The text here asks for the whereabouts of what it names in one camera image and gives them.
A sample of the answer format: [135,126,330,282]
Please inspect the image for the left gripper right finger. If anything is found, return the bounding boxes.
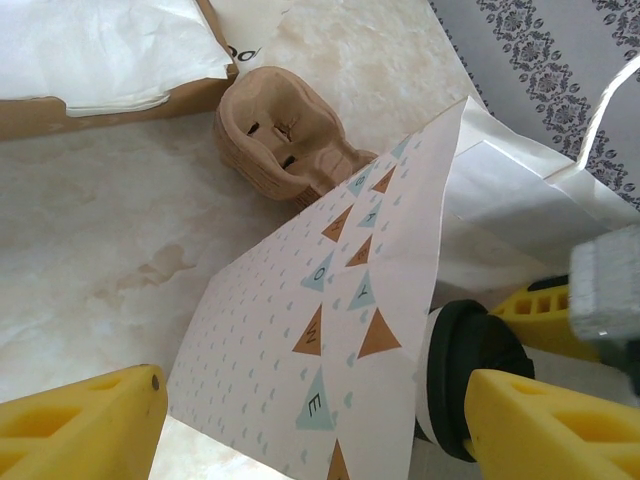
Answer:
[463,368,640,480]

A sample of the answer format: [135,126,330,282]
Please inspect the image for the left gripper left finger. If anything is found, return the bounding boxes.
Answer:
[0,363,169,480]

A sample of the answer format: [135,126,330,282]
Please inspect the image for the black plastic cup lid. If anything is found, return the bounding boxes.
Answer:
[428,298,536,462]

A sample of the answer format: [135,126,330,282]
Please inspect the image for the cartoon print paper gift bag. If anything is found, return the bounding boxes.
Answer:
[167,59,640,480]

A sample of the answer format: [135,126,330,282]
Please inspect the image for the brown pulp cup carrier stack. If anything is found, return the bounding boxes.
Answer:
[213,64,379,209]

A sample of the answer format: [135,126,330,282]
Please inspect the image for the white paper napkin stack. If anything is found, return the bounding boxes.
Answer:
[0,0,234,119]

